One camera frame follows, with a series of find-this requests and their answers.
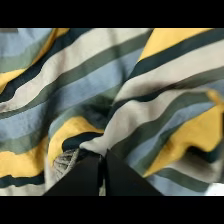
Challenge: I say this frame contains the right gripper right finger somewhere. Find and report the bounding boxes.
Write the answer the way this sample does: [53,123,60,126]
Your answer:
[104,148,164,197]

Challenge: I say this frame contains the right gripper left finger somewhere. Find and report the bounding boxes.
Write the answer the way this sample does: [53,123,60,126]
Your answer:
[43,151,102,197]

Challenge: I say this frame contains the striped shirt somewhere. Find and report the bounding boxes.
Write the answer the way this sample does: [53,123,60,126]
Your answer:
[0,27,224,197]

